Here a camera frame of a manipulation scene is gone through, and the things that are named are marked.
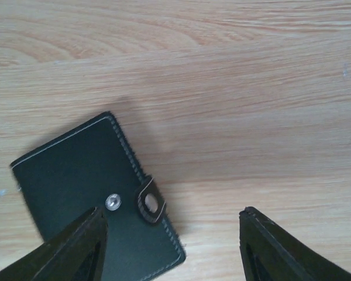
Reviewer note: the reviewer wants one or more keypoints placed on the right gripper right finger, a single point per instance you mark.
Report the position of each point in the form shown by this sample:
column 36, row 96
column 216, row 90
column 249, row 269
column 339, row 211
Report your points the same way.
column 270, row 253

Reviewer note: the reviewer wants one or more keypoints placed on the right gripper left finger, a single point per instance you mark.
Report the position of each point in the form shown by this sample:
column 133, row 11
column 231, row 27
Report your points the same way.
column 76, row 253

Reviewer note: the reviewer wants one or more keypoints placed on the black leather card holder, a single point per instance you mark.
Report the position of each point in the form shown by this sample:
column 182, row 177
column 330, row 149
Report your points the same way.
column 79, row 170

